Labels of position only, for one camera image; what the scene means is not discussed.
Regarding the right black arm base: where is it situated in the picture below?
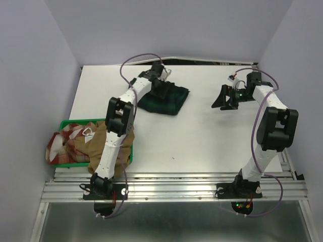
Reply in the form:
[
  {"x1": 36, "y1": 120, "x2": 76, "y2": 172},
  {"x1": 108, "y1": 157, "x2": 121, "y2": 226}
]
[{"x1": 217, "y1": 183, "x2": 262, "y2": 199}]

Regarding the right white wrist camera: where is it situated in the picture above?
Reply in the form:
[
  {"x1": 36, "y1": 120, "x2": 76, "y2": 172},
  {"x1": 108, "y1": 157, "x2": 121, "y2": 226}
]
[{"x1": 228, "y1": 74, "x2": 246, "y2": 90}]

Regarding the aluminium frame rail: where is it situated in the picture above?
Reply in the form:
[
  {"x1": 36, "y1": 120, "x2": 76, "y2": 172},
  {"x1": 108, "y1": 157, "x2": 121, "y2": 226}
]
[{"x1": 41, "y1": 153, "x2": 308, "y2": 203}]

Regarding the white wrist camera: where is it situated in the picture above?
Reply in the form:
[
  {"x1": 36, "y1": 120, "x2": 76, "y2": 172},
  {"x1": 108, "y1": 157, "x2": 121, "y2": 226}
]
[
  {"x1": 228, "y1": 74, "x2": 246, "y2": 90},
  {"x1": 160, "y1": 67, "x2": 172, "y2": 81}
]

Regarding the tan brown skirt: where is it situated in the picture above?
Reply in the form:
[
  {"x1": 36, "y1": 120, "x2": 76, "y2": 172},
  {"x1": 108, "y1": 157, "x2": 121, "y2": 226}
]
[{"x1": 75, "y1": 120, "x2": 135, "y2": 177}]

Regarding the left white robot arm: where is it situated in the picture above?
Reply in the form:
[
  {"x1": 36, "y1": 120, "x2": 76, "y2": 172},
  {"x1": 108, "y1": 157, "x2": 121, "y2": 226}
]
[{"x1": 90, "y1": 62, "x2": 172, "y2": 199}]

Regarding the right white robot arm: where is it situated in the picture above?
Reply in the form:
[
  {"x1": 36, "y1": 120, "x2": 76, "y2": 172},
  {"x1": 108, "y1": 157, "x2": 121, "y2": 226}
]
[{"x1": 212, "y1": 69, "x2": 299, "y2": 199}]

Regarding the red white plaid skirt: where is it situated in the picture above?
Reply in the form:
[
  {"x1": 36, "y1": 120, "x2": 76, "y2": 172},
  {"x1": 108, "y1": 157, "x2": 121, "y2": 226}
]
[{"x1": 45, "y1": 120, "x2": 96, "y2": 167}]

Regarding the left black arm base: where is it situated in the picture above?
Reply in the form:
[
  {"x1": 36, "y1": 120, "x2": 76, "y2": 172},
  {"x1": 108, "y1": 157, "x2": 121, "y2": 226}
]
[{"x1": 79, "y1": 184, "x2": 128, "y2": 201}]

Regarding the dark green plaid skirt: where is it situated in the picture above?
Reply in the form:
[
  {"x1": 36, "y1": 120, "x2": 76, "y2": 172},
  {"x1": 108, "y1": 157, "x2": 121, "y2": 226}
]
[{"x1": 134, "y1": 83, "x2": 190, "y2": 116}]

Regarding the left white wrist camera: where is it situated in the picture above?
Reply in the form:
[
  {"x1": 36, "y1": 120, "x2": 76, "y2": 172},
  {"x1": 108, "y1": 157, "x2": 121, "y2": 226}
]
[{"x1": 160, "y1": 67, "x2": 172, "y2": 81}]

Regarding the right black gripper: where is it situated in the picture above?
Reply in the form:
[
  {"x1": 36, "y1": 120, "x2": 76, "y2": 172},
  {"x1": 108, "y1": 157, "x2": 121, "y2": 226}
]
[{"x1": 211, "y1": 84, "x2": 255, "y2": 110}]

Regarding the green plastic tray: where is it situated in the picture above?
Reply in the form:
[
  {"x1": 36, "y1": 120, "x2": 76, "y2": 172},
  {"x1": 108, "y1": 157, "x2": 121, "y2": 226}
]
[{"x1": 52, "y1": 118, "x2": 135, "y2": 169}]

